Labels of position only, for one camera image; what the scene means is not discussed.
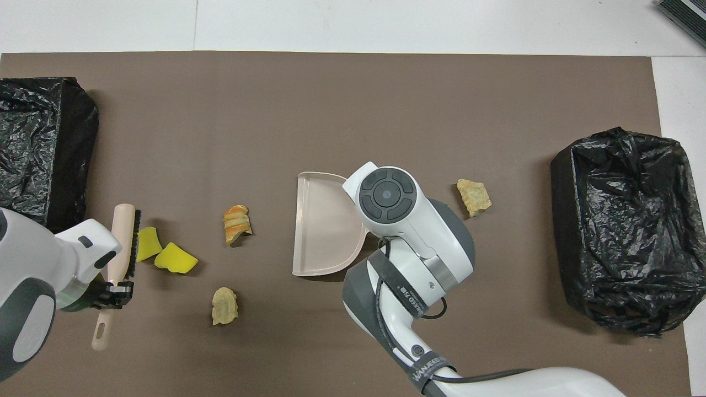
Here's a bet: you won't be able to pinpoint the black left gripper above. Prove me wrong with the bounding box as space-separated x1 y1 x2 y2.
87 278 135 310

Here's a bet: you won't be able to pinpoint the small yellow sponge piece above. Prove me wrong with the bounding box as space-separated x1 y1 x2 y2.
136 227 164 263

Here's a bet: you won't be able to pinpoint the beige hand brush black bristles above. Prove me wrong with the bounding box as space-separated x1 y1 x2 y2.
90 203 142 352

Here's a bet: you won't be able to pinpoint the large yellow sponge piece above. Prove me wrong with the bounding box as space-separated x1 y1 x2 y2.
154 242 199 275

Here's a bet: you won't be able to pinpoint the pale beige ridged foam piece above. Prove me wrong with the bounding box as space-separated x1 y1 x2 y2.
211 287 239 326

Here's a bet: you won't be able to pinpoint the orange striped croissant piece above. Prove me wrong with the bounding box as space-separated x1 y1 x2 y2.
222 205 254 248

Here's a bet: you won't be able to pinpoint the beige plastic dustpan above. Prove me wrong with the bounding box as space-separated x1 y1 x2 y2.
291 171 369 277

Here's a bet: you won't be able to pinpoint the pale yellow rough foam chunk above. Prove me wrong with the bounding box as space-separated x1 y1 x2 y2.
456 179 493 218

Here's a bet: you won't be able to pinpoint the black bag lined bin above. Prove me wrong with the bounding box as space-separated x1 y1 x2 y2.
550 126 694 338
0 77 100 235

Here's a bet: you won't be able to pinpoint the brown table mat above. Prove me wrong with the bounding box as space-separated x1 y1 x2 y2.
0 51 693 397

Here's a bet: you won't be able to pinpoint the grey ribbed device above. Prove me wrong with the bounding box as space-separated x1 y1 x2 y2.
655 0 706 35

